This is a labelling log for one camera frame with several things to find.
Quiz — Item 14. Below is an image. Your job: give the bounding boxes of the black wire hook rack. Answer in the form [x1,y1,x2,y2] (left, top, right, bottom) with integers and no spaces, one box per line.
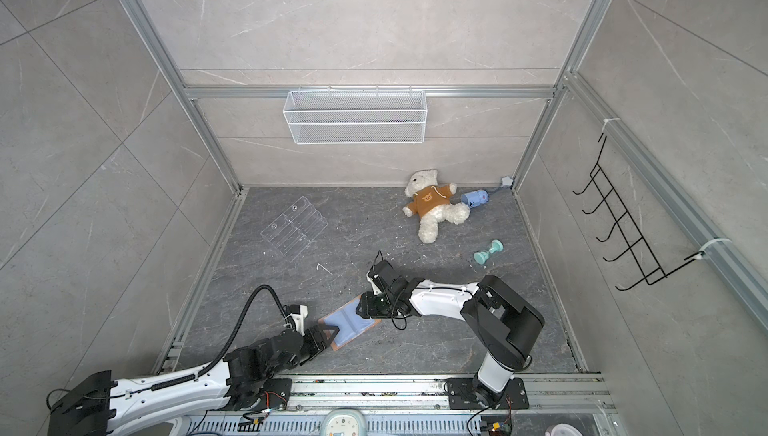
[571,133,706,292]

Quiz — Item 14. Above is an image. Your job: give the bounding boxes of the white teddy bear brown shirt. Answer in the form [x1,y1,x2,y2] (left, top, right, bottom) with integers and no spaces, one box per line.
[402,169,470,244]

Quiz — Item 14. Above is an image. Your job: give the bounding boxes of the white round timer device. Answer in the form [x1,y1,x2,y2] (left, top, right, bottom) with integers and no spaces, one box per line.
[320,408,367,436]

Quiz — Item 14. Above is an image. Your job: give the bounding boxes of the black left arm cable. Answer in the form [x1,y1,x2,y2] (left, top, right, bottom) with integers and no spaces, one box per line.
[197,284,292,377]

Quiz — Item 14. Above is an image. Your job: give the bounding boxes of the clear plastic card sleeves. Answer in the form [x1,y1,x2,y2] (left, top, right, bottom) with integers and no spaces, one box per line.
[320,297,376,344]

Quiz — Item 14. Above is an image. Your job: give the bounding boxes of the clear acrylic tiered holder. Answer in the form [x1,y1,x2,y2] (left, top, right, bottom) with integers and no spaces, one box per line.
[261,196,328,261]

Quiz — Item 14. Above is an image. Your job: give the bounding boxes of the blue cat-shaped toy device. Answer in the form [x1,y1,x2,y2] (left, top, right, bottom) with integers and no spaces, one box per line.
[460,189,489,209]

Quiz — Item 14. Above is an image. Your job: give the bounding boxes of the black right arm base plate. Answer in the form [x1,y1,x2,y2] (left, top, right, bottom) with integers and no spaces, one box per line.
[444,378,530,410]

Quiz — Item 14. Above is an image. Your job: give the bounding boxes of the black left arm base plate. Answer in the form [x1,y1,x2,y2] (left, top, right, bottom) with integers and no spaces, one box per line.
[230,378,293,412]

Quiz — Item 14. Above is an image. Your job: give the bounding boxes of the white wire mesh basket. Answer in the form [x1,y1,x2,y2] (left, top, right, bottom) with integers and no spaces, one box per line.
[283,90,428,145]

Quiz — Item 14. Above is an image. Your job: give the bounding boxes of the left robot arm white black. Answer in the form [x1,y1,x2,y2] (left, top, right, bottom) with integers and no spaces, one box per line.
[48,323,339,435]

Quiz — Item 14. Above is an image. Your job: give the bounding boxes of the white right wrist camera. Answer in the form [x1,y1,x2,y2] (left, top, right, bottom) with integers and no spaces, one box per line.
[367,275,381,295]

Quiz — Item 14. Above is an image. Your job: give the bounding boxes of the aluminium rail front frame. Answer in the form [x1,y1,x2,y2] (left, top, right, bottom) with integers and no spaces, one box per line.
[163,373,625,435]

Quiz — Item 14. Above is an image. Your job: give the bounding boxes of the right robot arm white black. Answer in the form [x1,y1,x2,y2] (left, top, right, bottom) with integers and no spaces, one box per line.
[356,259,545,407]

